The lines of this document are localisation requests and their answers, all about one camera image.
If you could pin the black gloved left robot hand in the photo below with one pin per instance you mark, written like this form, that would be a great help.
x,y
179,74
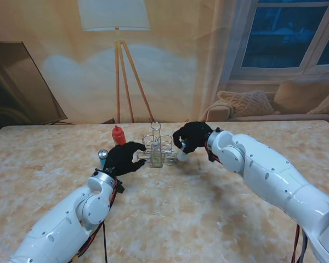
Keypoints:
x,y
120,160

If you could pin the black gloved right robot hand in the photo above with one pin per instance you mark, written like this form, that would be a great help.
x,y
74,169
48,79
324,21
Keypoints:
x,y
196,134

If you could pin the plain tan cushion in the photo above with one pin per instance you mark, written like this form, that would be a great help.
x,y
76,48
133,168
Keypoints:
x,y
301,96

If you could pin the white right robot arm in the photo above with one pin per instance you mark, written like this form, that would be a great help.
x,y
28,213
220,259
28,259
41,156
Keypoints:
x,y
263,175

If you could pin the red ketchup squeeze bottle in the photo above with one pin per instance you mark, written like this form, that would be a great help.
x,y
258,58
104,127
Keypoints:
x,y
119,135

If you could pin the white framed window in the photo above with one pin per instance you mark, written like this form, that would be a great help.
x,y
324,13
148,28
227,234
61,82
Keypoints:
x,y
277,35

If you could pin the teal shaker with silver cap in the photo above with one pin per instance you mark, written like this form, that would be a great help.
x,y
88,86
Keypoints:
x,y
102,156

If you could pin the dark flat screen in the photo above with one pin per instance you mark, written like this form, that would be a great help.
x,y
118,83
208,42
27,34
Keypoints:
x,y
13,87

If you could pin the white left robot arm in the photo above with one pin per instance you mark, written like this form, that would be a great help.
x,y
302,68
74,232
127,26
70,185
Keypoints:
x,y
60,224

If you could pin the white shaker with silver cap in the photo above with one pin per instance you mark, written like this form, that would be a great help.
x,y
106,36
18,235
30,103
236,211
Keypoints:
x,y
182,156

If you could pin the beige sofa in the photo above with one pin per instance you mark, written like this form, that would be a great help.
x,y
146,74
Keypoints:
x,y
219,112

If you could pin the tripod floor lamp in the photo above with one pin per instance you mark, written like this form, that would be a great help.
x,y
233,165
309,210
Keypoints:
x,y
113,13

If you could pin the clear olive oil bottle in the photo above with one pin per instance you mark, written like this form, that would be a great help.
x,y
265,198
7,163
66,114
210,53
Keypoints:
x,y
156,157

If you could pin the knitted beige cushion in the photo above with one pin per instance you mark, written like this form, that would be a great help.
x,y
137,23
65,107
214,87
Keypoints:
x,y
244,102

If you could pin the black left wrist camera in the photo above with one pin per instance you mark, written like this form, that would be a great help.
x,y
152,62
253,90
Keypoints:
x,y
120,187

